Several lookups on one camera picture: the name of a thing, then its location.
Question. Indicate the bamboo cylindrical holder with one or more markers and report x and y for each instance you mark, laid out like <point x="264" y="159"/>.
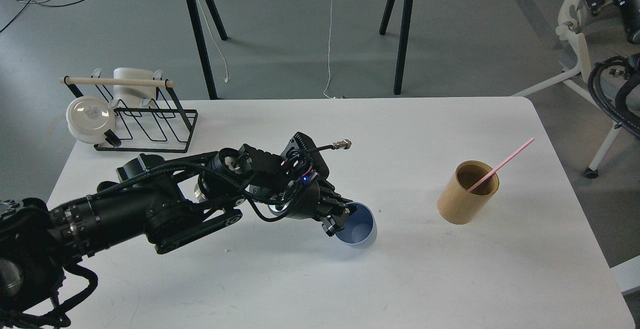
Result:
<point x="459" y="206"/>

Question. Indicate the pink chopstick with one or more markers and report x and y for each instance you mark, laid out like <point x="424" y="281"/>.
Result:
<point x="500" y="165"/>

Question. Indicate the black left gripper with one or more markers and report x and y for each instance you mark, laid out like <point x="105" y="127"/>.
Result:
<point x="295" y="183"/>

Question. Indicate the black wire dish rack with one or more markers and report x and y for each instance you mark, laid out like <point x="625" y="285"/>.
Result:
<point x="147" y="119"/>

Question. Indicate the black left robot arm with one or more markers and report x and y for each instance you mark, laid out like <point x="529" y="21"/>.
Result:
<point x="172" y="202"/>

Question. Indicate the white round bowl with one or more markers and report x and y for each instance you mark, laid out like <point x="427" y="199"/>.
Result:
<point x="89" y="119"/>

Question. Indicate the blue plastic cup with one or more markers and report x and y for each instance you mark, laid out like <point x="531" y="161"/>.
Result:
<point x="360" y="229"/>

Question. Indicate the wooden rack handle rod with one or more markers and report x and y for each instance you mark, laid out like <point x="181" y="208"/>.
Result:
<point x="67" y="80"/>

